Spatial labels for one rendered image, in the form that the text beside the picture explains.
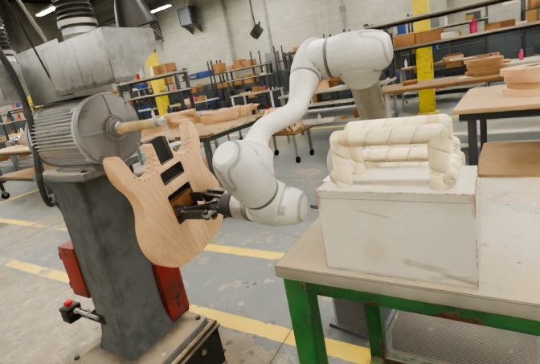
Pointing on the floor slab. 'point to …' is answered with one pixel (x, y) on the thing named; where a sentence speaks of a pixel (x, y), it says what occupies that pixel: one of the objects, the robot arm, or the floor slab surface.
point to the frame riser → (206, 349)
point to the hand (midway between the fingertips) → (185, 202)
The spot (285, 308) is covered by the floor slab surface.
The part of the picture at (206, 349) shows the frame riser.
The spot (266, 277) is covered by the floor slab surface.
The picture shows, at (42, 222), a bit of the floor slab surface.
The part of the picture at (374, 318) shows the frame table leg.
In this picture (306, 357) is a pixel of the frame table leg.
